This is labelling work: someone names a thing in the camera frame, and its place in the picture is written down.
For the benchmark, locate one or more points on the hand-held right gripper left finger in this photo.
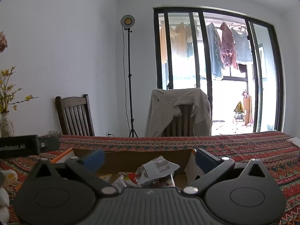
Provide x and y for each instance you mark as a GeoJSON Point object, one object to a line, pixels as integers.
{"type": "Point", "coordinates": [96, 160]}

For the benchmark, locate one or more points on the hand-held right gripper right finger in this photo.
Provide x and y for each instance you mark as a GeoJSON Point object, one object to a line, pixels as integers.
{"type": "Point", "coordinates": [206, 160]}

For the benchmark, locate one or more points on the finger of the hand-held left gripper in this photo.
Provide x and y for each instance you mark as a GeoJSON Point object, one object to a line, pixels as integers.
{"type": "Point", "coordinates": [49, 144]}

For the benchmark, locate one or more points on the pile of mixed snack packets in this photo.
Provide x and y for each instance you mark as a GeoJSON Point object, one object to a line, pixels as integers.
{"type": "Point", "coordinates": [120, 182]}

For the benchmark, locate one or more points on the orange cardboard box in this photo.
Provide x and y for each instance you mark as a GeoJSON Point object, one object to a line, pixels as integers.
{"type": "Point", "coordinates": [131, 159]}

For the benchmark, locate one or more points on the grey lace cloth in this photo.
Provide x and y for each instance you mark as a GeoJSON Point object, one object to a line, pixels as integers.
{"type": "Point", "coordinates": [54, 133]}

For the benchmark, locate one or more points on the speckled ceramic vase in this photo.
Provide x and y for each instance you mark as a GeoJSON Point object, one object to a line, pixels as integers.
{"type": "Point", "coordinates": [6, 126]}

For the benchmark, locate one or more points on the dark wooden chair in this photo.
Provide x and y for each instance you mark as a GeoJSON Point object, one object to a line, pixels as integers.
{"type": "Point", "coordinates": [72, 117]}
{"type": "Point", "coordinates": [185, 121]}

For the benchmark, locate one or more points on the yellow flower branches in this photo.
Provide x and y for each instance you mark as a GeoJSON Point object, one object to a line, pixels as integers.
{"type": "Point", "coordinates": [4, 91]}

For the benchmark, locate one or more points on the yellow bag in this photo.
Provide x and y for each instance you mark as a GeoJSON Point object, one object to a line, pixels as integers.
{"type": "Point", "coordinates": [238, 107]}

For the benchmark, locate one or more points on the wooden balcony cabinet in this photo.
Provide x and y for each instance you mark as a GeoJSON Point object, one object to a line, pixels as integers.
{"type": "Point", "coordinates": [248, 110]}

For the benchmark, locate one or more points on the beige jacket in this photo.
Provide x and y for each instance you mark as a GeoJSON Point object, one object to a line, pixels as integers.
{"type": "Point", "coordinates": [161, 110]}

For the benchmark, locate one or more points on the black framed sliding glass door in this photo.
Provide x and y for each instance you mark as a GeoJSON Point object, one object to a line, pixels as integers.
{"type": "Point", "coordinates": [206, 75]}

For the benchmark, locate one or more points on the purple tissue pack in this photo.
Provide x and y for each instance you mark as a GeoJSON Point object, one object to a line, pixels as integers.
{"type": "Point", "coordinates": [295, 141]}

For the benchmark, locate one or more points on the pink artificial flowers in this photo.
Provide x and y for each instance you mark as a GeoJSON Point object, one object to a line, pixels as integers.
{"type": "Point", "coordinates": [2, 42]}

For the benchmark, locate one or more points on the row of hanging clothes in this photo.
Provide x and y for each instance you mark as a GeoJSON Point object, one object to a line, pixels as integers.
{"type": "Point", "coordinates": [227, 44]}

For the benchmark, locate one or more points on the studio light on black stand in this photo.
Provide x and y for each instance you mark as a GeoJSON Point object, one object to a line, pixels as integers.
{"type": "Point", "coordinates": [127, 20]}

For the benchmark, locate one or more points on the white wall socket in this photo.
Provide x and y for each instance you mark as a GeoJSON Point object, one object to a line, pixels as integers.
{"type": "Point", "coordinates": [109, 134]}

